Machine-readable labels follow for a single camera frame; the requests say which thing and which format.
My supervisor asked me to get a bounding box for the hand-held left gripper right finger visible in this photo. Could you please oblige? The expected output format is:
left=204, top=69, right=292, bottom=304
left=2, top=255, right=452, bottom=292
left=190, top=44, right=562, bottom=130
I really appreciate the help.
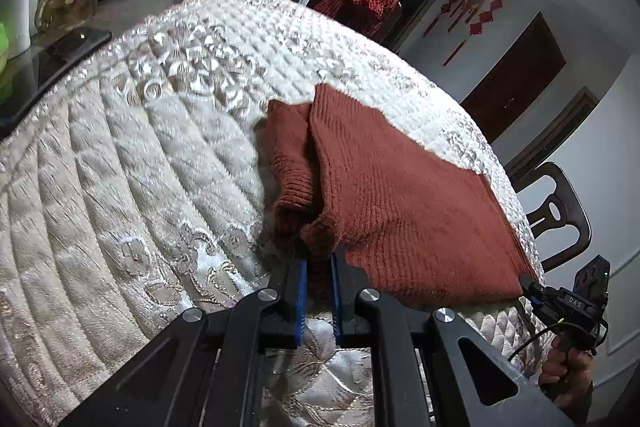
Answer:
left=327, top=252, right=576, bottom=427

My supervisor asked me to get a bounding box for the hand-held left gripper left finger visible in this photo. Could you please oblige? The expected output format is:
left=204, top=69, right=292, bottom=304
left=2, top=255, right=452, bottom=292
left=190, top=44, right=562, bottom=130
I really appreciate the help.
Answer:
left=60, top=257, right=308, bottom=427

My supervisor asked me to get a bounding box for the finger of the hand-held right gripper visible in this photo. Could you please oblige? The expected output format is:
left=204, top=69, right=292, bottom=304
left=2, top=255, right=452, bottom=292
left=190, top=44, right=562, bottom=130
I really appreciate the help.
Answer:
left=518, top=274, right=546, bottom=308

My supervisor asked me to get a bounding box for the rust red knit sweater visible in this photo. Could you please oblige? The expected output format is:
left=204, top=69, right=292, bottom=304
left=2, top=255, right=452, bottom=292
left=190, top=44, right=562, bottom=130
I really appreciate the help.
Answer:
left=262, top=83, right=540, bottom=313

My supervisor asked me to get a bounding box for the person's right hand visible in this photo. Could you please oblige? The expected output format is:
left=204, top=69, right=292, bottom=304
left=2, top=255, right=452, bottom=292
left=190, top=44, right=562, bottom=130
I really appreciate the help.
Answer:
left=539, top=337, right=596, bottom=413

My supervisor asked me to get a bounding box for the white quilted floral blanket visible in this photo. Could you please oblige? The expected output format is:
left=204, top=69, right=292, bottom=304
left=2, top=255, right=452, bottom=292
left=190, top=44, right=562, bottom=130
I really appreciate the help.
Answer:
left=0, top=0, right=551, bottom=427

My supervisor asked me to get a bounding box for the brown wooden door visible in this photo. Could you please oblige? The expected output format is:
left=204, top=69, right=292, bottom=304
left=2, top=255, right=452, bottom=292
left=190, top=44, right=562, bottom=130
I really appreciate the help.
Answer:
left=460, top=12, right=567, bottom=145

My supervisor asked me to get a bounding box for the black smartphone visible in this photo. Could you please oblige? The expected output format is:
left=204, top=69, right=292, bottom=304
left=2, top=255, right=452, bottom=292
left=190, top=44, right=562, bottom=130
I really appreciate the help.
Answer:
left=30, top=28, right=113, bottom=82

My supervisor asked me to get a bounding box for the green toy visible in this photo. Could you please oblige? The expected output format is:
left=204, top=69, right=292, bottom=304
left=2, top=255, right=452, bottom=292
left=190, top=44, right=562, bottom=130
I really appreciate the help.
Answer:
left=0, top=22, right=13, bottom=102

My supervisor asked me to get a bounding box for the white bottle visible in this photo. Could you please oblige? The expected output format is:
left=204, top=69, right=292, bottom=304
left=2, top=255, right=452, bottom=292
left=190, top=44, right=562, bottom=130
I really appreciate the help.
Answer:
left=0, top=0, right=41, bottom=58

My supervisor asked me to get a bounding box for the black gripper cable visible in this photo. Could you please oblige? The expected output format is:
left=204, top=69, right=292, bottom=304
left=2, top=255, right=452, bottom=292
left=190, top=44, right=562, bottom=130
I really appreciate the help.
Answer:
left=507, top=319, right=568, bottom=363

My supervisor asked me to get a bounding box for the dark wooden door frame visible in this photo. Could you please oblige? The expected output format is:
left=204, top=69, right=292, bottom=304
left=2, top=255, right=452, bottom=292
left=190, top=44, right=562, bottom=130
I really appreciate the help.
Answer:
left=505, top=87, right=600, bottom=190

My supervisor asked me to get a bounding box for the long red knot wall decoration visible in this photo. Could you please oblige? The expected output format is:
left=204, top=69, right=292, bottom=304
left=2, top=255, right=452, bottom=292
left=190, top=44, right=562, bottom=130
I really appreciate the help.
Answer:
left=442, top=0, right=515, bottom=68

